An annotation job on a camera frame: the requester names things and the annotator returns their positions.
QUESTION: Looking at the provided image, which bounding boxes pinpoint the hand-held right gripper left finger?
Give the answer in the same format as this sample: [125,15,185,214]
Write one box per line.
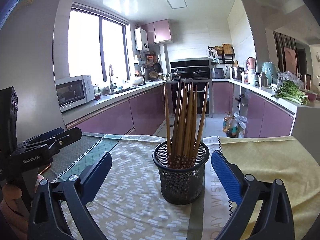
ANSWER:
[27,151,113,240]

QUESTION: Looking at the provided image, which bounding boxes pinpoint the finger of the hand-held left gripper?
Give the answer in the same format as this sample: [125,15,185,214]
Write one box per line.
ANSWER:
[17,127,83,155]
[17,127,64,146]

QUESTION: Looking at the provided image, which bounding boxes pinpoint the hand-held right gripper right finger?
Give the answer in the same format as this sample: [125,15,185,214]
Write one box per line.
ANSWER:
[211,150,295,240]

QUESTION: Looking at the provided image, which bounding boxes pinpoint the black mesh holder cup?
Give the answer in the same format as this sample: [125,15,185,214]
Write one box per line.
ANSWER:
[152,140,210,205]

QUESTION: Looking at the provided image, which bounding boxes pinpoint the bunch of wooden chopsticks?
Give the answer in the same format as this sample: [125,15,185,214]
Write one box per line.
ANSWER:
[163,76,209,169]

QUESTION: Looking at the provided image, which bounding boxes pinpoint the person's left hand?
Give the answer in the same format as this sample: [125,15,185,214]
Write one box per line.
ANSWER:
[0,174,44,233]

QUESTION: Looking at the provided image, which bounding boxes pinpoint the patterned green beige tablecloth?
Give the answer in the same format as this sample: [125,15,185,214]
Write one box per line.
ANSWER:
[40,132,238,240]

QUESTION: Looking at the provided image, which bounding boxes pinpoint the white microwave oven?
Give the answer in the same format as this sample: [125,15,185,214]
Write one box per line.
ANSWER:
[55,74,95,112]

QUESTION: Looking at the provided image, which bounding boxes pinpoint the yellow tablecloth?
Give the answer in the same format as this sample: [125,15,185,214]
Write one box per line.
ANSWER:
[217,135,320,240]

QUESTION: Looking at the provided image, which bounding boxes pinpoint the cooking oil bottle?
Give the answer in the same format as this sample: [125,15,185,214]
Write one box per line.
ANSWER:
[222,112,233,134]
[226,114,238,138]

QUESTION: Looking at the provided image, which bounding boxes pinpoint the white kitchen countertop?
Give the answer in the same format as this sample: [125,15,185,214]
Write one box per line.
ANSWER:
[61,79,320,117]

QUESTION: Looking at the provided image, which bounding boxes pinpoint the white plastic bag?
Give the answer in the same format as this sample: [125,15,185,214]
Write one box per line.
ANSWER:
[235,115,248,130]

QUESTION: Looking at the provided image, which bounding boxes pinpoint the pink base cabinets open shelf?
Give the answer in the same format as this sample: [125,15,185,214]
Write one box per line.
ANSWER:
[212,81,295,138]

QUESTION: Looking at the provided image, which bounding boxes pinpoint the black built-in oven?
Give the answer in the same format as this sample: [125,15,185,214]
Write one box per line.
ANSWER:
[170,80,213,118]

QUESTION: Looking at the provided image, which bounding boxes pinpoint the steel sink faucet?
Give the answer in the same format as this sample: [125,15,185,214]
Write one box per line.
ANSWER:
[108,64,117,93]

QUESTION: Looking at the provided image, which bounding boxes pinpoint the pink base cabinets long run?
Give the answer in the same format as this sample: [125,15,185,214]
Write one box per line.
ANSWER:
[64,84,172,137]

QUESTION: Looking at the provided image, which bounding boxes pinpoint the kitchen window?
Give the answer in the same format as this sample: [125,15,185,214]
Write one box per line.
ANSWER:
[67,2,131,80]

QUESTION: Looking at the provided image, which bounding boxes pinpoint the steel stock pot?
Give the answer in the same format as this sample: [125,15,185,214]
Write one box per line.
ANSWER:
[231,66,244,80]

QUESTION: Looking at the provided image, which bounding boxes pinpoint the green leafy vegetables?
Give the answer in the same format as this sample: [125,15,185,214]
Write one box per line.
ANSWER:
[271,80,310,105]

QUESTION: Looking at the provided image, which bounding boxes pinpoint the teal kitchen appliance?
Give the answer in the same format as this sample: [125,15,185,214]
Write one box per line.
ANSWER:
[262,62,280,84]

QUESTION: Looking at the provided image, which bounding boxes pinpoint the black range hood stove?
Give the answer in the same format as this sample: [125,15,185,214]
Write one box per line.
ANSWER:
[170,58,212,80]

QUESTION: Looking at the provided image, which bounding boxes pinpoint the clear plastic bag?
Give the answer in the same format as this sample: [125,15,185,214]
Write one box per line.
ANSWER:
[277,71,304,90]

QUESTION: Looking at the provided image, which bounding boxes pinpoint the white water heater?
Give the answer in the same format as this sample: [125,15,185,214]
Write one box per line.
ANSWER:
[134,28,149,51]

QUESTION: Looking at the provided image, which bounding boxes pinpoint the wooden board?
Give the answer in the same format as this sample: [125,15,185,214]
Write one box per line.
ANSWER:
[284,46,298,74]

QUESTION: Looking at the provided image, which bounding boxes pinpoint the square ceiling light panel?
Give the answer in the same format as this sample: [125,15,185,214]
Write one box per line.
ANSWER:
[162,0,187,9]

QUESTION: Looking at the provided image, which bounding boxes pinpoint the black wall rack with boards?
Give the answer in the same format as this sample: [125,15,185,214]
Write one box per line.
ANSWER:
[207,44,238,64]

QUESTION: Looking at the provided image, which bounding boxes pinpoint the pink wall cabinet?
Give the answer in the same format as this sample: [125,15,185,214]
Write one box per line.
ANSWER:
[141,19,172,44]

